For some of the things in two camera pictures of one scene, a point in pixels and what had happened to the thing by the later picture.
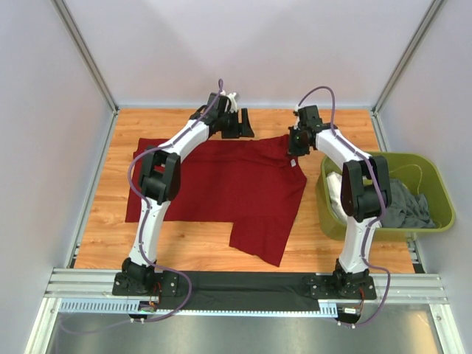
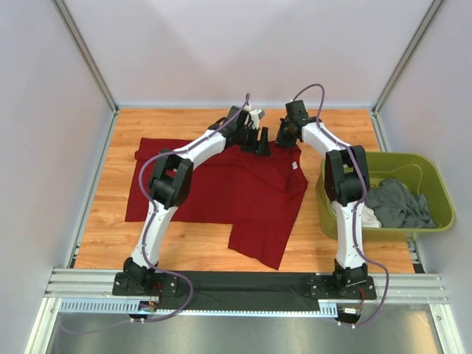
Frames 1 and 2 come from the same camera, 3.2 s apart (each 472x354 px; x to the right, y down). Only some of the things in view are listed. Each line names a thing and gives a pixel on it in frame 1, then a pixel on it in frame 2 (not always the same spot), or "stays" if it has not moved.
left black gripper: [243, 130] to [261, 147]
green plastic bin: [421, 171] stays
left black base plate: [162, 284] stays
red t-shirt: [254, 183] stays
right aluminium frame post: [434, 5] stays
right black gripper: [295, 131] to [279, 140]
